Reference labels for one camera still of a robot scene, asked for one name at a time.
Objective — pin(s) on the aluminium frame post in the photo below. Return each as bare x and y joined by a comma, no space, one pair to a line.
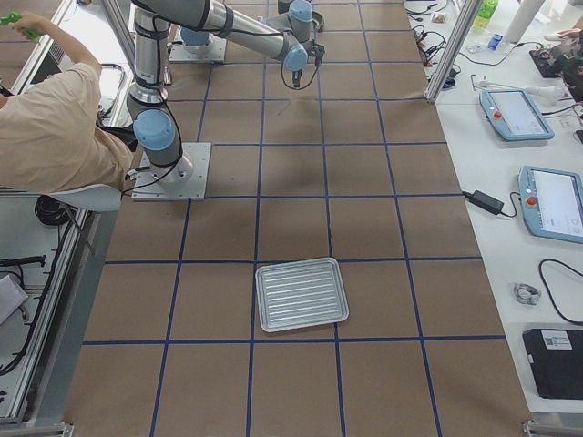
460,30

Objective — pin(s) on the black laptop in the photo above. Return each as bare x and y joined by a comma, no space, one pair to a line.
555,358

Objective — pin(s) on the near teach pendant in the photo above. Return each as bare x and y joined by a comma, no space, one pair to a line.
551,203

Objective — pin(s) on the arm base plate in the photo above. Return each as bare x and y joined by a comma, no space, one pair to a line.
187,180
212,52

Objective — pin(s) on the far teach pendant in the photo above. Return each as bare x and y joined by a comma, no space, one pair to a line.
514,116

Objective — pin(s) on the silver ribbed metal tray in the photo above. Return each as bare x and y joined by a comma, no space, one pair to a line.
300,294

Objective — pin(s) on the black power adapter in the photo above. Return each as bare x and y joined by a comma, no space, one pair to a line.
485,202

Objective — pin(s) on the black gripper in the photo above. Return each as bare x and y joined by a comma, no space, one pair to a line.
296,74

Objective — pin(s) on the person in beige shirt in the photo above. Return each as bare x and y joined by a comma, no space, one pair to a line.
50,140

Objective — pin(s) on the teach pendant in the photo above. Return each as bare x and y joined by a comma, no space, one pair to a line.
551,203
514,116

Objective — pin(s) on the white chair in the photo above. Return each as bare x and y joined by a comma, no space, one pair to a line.
96,197

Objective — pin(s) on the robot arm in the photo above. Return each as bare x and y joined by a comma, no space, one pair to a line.
208,66
289,29

